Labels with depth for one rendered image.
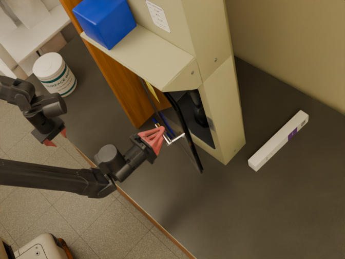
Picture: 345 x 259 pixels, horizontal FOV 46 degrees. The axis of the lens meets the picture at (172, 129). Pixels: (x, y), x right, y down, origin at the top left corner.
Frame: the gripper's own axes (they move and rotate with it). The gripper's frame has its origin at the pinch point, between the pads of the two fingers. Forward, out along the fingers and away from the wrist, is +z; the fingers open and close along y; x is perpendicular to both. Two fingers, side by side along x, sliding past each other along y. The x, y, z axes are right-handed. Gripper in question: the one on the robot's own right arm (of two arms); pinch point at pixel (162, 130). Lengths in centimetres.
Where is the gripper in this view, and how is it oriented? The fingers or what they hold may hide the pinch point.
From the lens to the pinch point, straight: 123.0
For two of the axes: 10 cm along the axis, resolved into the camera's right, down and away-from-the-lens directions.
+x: -6.7, -5.2, 5.2
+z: 7.0, -6.7, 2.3
